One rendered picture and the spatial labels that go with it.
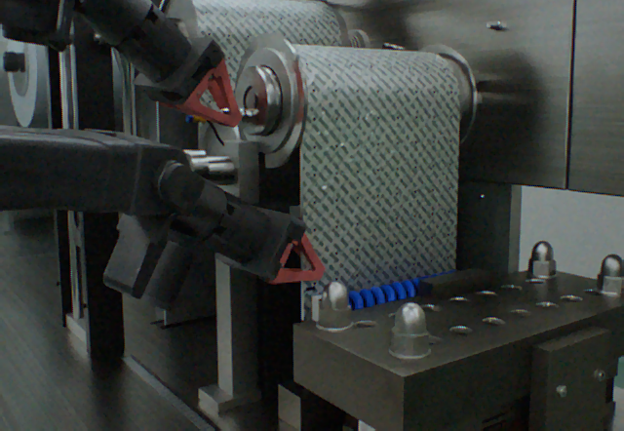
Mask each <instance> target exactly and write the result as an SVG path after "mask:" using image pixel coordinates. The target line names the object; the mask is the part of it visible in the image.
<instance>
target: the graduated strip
mask: <svg viewBox="0 0 624 431"><path fill-rule="evenodd" d="M119 359H120V360H121V361H122V362H123V363H124V364H125V365H126V366H128V367H129V368H130V369H131V370H132V371H133V372H134V373H135V374H136V375H138V376H139V377H140V378H141V379H142V380H143V381H144V382H145V383H146V384H147V385H149V386H150V387H151V388H152V389H153V390H154V391H155V392H156V393H157V394H158V395H160V396H161V397H162V398H163V399H164V400H165V401H166V402H167V403H168V404H169V405H171V406H172V407H173V408H174V409H175V410H176V411H177V413H179V414H181V415H182V416H183V417H184V418H185V419H186V420H187V421H188V422H190V423H191V424H192V425H193V426H194V427H195V428H196V429H197V430H198V431H224V430H223V429H221V428H220V427H219V426H218V425H217V424H216V423H214V422H212V421H211V420H210V419H208V418H207V417H206V416H205V415H204V414H203V413H201V412H200V411H199V410H198V409H196V408H195V407H194V406H193V405H192V404H191V403H189V402H188V401H187V400H186V399H185V398H183V397H182V396H181V395H180V394H179V393H178V392H176V391H175V390H174V389H173V387H171V386H170V385H169V384H168V382H167V381H165V380H164V379H163V378H162V377H161V376H159V375H158V374H157V373H156V372H155V371H153V370H152V369H150V368H149V367H148V366H146V365H145V364H144V363H143V361H142V360H140V359H139V358H138V357H137V356H136V355H130V356H126V357H121V358H119Z"/></svg>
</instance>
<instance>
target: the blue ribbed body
mask: <svg viewBox="0 0 624 431"><path fill-rule="evenodd" d="M450 272H455V271H454V270H453V271H449V272H444V273H440V274H434V275H430V276H423V277H420V278H411V279H410V280H402V281H401V282H400V283H399V282H392V283H391V284H390V285H389V284H383V285H381V286H380V287H378V286H373V287H371V288H370V289H369V290H368V289H366V288H364V289H360V290H359V292H356V291H351V292H349V293H348V294H349V304H350V306H351V308H352V310H355V309H360V308H364V307H368V306H373V305H377V304H380V303H385V302H388V301H392V300H397V299H401V298H405V297H410V296H414V295H418V280H419V279H423V278H428V277H432V276H437V275H442V274H446V273H450Z"/></svg>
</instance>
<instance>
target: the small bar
mask: <svg viewBox="0 0 624 431"><path fill-rule="evenodd" d="M487 286H489V271H488V270H484V269H481V268H477V267H474V268H469V269H464V270H460V271H455V272H450V273H446V274H442V275H437V276H432V277H428V278H423V279H419V280H418V294H420V295H424V296H427V297H430V298H433V299H435V298H439V297H443V296H447V295H451V294H459V293H463V292H467V291H471V290H475V289H479V288H483V287H487Z"/></svg>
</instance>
